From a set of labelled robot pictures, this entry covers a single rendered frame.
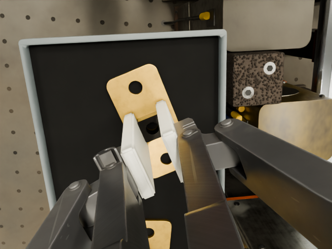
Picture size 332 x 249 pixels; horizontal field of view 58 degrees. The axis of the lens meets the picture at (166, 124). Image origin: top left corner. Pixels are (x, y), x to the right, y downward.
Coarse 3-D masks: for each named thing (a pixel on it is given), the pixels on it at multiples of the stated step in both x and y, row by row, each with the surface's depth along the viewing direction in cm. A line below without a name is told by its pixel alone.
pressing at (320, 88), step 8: (320, 0) 38; (328, 0) 36; (320, 8) 38; (328, 8) 37; (320, 16) 38; (328, 16) 37; (320, 24) 38; (328, 24) 37; (320, 32) 38; (328, 32) 37; (320, 40) 38; (328, 40) 38; (320, 48) 38; (328, 48) 38; (320, 56) 39; (328, 56) 38; (320, 64) 39; (328, 64) 39; (320, 72) 39; (328, 72) 39; (312, 80) 41; (320, 80) 39; (328, 80) 39; (312, 88) 41; (320, 88) 40; (328, 88) 40; (328, 96) 40; (328, 160) 43
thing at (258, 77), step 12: (228, 60) 29; (240, 60) 28; (252, 60) 28; (264, 60) 28; (276, 60) 28; (228, 72) 30; (240, 72) 28; (252, 72) 28; (264, 72) 28; (276, 72) 28; (228, 84) 30; (240, 84) 28; (252, 84) 29; (264, 84) 29; (276, 84) 29; (228, 96) 30; (240, 96) 29; (252, 96) 29; (264, 96) 29; (276, 96) 29
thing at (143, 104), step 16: (112, 80) 21; (128, 80) 21; (144, 80) 21; (160, 80) 21; (112, 96) 21; (128, 96) 21; (144, 96) 22; (160, 96) 22; (128, 112) 22; (144, 112) 22; (144, 128) 21; (160, 144) 23; (160, 160) 23
